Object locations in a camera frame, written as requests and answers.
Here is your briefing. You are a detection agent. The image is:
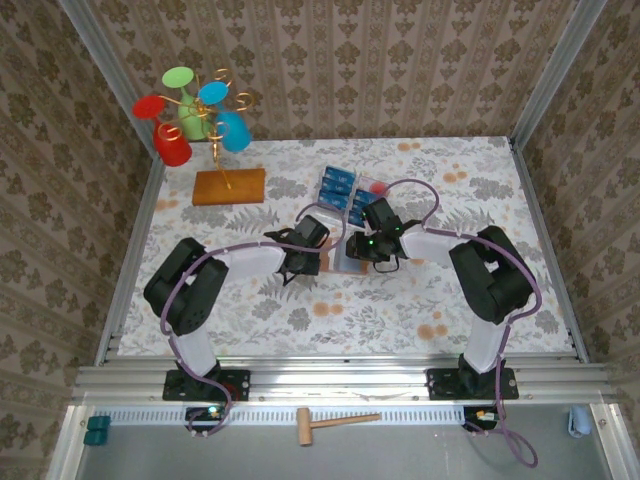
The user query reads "clear plastic card box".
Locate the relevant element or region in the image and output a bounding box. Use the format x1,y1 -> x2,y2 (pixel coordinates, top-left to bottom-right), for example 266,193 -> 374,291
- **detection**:
315,166 -> 392,227

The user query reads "floral tablecloth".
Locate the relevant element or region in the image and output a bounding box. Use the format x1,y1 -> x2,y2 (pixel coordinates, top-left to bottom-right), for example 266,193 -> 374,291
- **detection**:
119,135 -> 576,359

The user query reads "blue plastic goblet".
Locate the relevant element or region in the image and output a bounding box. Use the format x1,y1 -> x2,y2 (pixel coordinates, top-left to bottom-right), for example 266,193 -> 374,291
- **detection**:
197,82 -> 252,153

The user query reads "wooden mallet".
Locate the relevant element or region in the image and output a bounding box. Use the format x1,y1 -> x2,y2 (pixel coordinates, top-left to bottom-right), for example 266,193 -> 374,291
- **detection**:
296,407 -> 383,448

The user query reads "red plastic goblet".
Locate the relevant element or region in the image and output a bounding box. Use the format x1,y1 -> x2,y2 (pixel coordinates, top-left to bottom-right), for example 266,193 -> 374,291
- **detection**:
132,95 -> 194,168

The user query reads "green plastic goblet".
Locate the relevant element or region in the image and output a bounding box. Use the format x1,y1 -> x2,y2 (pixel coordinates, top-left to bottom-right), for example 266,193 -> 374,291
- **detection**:
161,67 -> 214,141

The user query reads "light blue roll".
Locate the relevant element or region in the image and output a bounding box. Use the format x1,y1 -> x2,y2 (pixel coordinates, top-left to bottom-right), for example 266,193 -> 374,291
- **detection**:
568,405 -> 591,439

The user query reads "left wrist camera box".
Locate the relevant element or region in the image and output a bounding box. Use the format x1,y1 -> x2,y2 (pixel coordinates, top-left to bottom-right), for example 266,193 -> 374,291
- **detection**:
292,214 -> 331,250

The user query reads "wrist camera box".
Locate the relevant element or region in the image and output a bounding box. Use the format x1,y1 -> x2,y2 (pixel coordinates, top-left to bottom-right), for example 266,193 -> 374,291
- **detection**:
362,198 -> 397,232
292,214 -> 331,250

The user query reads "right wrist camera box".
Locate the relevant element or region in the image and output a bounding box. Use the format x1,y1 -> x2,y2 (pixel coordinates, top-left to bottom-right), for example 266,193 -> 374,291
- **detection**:
362,198 -> 397,232

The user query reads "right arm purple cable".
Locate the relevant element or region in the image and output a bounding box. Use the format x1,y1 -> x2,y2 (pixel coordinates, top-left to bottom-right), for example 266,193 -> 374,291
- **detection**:
383,177 -> 545,470

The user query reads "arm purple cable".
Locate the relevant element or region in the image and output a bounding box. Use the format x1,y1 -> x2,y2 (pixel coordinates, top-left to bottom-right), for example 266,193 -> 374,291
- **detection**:
158,202 -> 350,440
383,177 -> 545,470

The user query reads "gold wire rack wooden base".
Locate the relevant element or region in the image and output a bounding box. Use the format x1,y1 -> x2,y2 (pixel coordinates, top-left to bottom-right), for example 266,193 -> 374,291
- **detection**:
158,68 -> 267,207

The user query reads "aluminium front rail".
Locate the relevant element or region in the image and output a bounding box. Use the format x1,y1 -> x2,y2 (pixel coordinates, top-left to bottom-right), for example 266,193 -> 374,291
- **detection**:
72,355 -> 617,406

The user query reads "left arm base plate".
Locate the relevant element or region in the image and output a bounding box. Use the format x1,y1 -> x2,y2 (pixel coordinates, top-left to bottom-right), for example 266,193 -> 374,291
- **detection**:
163,368 -> 251,402

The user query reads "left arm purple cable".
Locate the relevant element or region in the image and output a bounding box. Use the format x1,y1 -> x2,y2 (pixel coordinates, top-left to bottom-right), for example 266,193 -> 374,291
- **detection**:
158,202 -> 350,440

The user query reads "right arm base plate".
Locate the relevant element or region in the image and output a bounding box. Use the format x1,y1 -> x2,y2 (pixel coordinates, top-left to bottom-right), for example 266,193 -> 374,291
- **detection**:
427,367 -> 520,401

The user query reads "slotted cable duct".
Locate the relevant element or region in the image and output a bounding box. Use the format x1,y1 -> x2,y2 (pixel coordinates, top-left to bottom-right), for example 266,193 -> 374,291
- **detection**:
92,408 -> 471,427

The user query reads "aluminium side rail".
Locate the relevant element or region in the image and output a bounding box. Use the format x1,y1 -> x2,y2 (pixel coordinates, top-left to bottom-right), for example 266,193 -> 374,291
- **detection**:
507,137 -> 591,365
94,144 -> 169,365

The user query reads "aluminium frame post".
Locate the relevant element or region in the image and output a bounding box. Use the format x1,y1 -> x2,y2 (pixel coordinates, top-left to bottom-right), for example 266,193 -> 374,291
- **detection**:
56,0 -> 156,149
508,0 -> 609,149

